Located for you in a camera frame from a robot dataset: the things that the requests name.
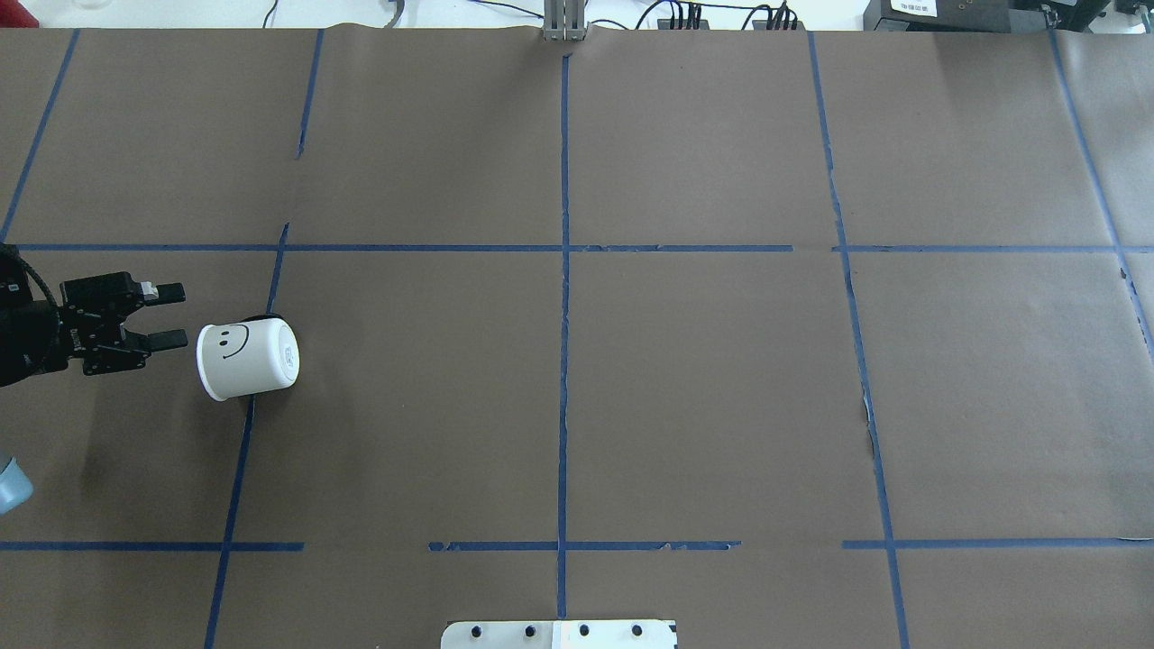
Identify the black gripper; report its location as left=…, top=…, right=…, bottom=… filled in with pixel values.
left=60, top=271, right=188, bottom=375

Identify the aluminium frame post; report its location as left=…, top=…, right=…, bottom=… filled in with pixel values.
left=544, top=0, right=589, bottom=42

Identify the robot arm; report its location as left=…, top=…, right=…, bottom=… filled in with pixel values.
left=1, top=245, right=188, bottom=387

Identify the white smiley mug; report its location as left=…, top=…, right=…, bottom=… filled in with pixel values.
left=197, top=314, right=301, bottom=402

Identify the black box device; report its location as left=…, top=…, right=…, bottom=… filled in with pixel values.
left=863, top=0, right=1114, bottom=33

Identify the white pedestal base plate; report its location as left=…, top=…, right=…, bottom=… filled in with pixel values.
left=440, top=619, right=679, bottom=648

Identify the brown paper table cover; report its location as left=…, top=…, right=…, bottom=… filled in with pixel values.
left=3, top=25, right=1151, bottom=648

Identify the black usb hub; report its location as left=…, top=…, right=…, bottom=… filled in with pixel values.
left=742, top=1, right=804, bottom=32
left=655, top=1, right=710, bottom=32

